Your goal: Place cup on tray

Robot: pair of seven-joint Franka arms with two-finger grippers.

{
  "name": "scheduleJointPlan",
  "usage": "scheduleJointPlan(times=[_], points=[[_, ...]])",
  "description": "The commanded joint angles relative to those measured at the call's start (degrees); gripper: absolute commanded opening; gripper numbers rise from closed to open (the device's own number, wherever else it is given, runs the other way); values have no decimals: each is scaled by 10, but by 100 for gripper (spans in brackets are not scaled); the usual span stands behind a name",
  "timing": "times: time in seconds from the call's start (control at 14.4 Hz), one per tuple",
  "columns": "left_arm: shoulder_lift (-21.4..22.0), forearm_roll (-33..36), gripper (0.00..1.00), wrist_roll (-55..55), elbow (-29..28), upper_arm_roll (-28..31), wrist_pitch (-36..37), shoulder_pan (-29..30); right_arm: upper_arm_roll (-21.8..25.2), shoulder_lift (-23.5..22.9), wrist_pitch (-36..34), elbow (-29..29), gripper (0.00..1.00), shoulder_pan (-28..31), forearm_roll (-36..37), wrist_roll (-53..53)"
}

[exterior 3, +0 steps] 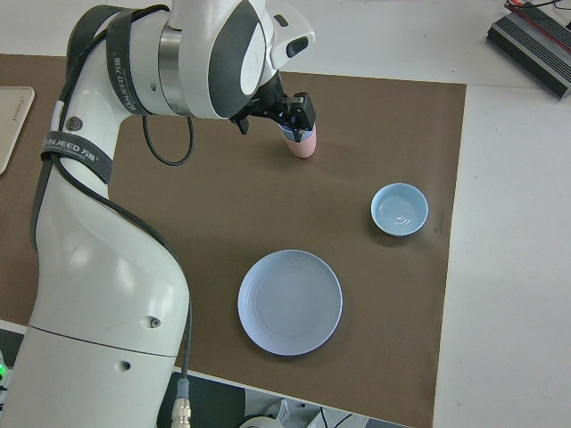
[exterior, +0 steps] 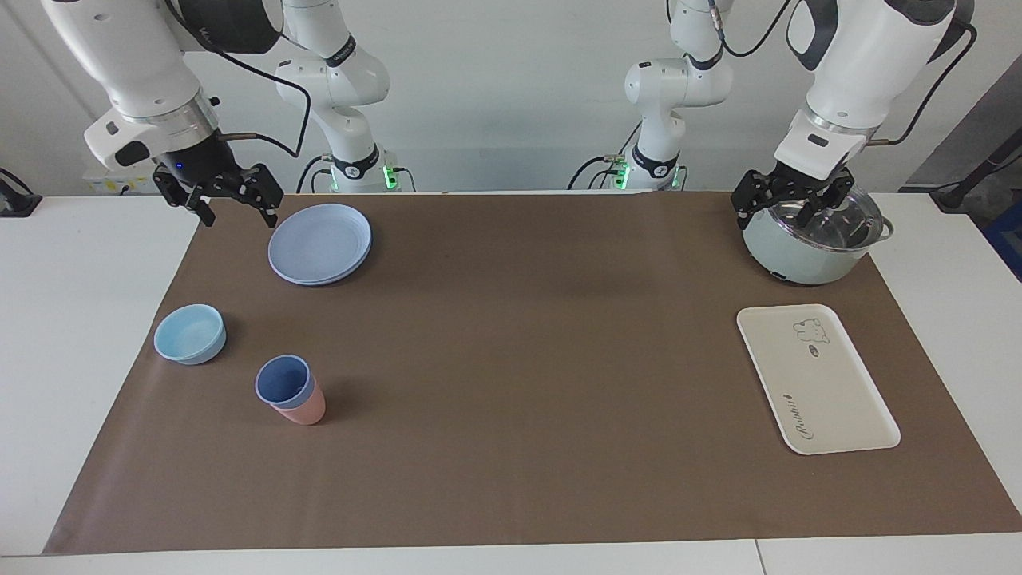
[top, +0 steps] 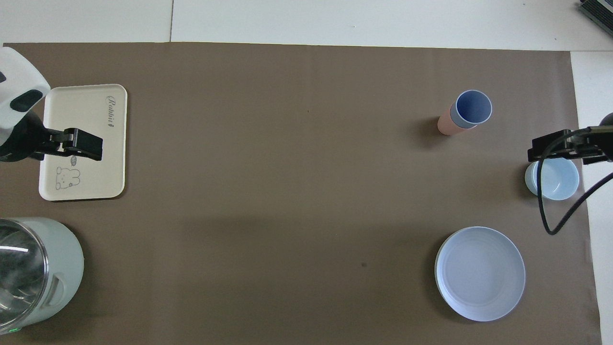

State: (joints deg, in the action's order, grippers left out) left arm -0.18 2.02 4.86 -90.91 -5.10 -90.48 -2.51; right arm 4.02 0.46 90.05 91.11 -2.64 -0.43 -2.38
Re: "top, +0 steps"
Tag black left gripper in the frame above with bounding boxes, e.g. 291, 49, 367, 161
0, 111, 64, 162

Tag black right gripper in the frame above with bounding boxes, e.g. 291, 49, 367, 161
600, 113, 613, 161

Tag blue ribbed cup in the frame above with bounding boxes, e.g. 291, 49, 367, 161
449, 90, 493, 129

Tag cream rabbit print tray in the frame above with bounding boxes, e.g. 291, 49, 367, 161
38, 84, 128, 201

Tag pink cup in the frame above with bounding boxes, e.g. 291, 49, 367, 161
437, 107, 476, 136

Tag light blue bowl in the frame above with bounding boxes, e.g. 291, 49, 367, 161
525, 158, 579, 201

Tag white kettle with glass lid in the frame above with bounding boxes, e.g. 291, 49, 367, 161
0, 218, 85, 334

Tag dark striped device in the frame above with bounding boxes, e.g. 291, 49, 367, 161
578, 0, 613, 24

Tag pale blue plate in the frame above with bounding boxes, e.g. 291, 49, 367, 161
434, 226, 526, 322

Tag brown table mat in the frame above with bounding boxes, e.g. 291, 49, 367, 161
0, 42, 603, 345

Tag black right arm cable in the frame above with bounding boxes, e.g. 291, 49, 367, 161
536, 127, 613, 235

